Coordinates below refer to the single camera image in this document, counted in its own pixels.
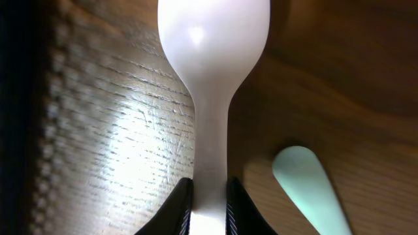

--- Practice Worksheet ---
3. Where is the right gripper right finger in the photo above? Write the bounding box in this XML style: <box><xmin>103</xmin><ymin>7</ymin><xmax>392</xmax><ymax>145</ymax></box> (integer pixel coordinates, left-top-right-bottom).
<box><xmin>226</xmin><ymin>178</ymin><xmax>278</xmax><ymax>235</ymax></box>

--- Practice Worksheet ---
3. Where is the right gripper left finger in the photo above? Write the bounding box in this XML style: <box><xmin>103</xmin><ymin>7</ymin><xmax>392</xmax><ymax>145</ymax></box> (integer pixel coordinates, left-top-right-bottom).
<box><xmin>135</xmin><ymin>178</ymin><xmax>193</xmax><ymax>235</ymax></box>

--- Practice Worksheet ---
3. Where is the light green plastic fork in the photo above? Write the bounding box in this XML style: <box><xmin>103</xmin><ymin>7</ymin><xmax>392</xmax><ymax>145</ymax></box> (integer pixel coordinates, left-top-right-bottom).
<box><xmin>272</xmin><ymin>146</ymin><xmax>353</xmax><ymax>235</ymax></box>

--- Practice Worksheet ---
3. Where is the black perforated plastic basket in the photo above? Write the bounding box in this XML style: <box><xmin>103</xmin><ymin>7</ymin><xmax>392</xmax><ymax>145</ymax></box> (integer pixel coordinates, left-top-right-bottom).
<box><xmin>1</xmin><ymin>0</ymin><xmax>51</xmax><ymax>234</ymax></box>

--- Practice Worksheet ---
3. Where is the white plastic fork handle up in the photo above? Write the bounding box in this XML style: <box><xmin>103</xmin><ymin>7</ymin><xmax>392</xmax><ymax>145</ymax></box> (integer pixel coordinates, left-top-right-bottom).
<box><xmin>157</xmin><ymin>0</ymin><xmax>270</xmax><ymax>234</ymax></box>

